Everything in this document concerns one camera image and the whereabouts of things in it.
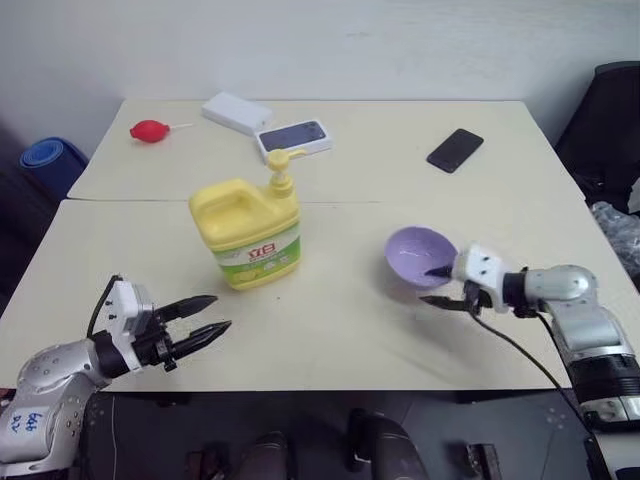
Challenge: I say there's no black smartphone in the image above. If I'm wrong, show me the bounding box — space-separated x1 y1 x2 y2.
425 127 486 176

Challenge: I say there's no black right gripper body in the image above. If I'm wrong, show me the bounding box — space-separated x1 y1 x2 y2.
461 280 495 317

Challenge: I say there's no blue rolled foam mat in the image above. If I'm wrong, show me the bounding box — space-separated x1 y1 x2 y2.
19 136 91 202

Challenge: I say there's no purple bowl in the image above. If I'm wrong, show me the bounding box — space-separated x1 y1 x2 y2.
383 225 459 293

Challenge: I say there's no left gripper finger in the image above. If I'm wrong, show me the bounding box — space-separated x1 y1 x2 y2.
171 320 234 359
158 294 220 324

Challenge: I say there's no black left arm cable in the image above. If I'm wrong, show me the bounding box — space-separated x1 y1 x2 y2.
86 273 124 342

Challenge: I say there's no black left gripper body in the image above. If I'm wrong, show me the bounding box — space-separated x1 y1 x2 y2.
132 304 180 374

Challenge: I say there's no plain white box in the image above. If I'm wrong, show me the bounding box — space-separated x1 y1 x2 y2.
200 90 275 137

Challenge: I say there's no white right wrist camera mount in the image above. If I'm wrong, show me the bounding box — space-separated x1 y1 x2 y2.
451 242 507 315

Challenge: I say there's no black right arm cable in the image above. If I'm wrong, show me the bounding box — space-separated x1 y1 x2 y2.
471 307 615 480

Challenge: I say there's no white phone box with picture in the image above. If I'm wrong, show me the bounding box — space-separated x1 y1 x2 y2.
256 118 335 165

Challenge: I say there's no grey crumpled plastic bag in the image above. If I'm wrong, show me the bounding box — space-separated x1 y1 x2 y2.
589 199 640 297

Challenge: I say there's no black office chair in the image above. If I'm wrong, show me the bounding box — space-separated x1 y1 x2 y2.
553 60 640 214

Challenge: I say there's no red rubber air blower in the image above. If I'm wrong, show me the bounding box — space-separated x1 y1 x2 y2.
129 118 194 147

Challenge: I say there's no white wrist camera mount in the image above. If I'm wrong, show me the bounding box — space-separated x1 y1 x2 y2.
101 278 155 374
451 242 507 315

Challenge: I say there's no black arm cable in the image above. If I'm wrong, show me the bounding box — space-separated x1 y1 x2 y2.
471 307 615 480
86 273 124 342

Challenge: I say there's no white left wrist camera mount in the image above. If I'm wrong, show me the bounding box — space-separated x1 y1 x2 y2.
101 278 155 374

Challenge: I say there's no dark rounded shape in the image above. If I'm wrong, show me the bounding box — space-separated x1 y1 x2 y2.
346 406 427 480
238 431 292 480

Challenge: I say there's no yellow pump dispenser bottle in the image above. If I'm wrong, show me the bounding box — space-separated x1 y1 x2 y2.
188 148 308 293

